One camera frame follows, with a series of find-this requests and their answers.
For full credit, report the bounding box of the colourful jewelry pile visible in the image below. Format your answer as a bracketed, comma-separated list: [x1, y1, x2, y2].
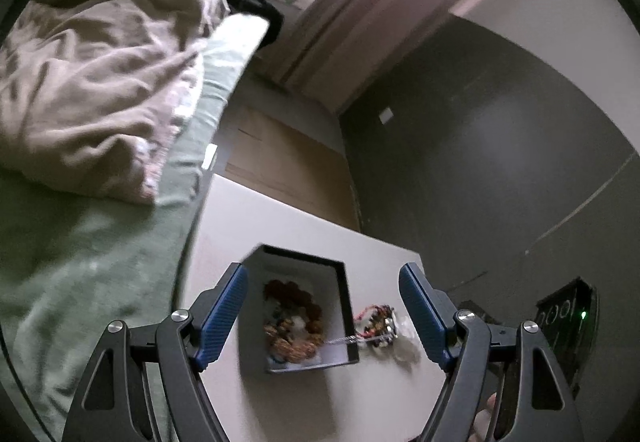
[326, 304, 399, 349]

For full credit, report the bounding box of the brown bead bracelet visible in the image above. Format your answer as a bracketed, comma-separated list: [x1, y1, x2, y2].
[262, 278, 327, 365]

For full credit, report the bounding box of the black jewelry box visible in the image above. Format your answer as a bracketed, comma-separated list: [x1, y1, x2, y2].
[238, 245, 359, 375]

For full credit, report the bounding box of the person hand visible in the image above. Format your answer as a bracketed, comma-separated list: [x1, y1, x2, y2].
[468, 393, 497, 442]

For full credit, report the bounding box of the black device with display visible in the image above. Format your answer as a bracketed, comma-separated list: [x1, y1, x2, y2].
[535, 277, 599, 398]

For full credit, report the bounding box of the green bed mattress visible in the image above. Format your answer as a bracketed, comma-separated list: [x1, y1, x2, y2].
[1, 14, 267, 441]

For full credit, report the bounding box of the cardboard box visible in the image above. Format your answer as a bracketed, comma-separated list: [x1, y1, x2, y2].
[224, 107, 360, 231]

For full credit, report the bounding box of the beige blanket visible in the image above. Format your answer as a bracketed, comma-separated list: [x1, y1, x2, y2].
[1, 0, 229, 205]

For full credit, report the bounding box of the pink curtain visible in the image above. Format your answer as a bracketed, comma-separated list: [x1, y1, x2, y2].
[260, 0, 469, 114]

